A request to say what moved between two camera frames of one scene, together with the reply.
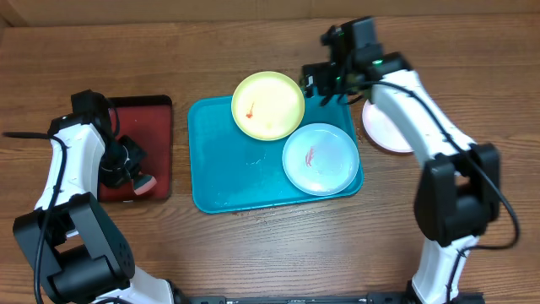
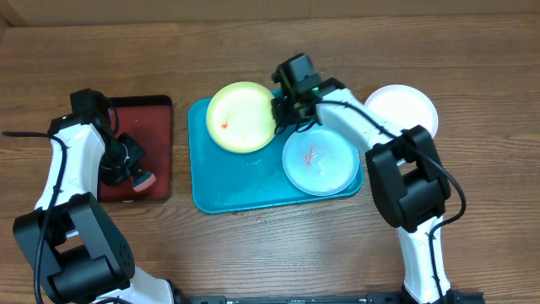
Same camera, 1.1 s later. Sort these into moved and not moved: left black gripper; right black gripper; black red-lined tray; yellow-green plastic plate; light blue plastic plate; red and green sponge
Moved: right black gripper; yellow-green plastic plate
Not moved: black red-lined tray; light blue plastic plate; red and green sponge; left black gripper
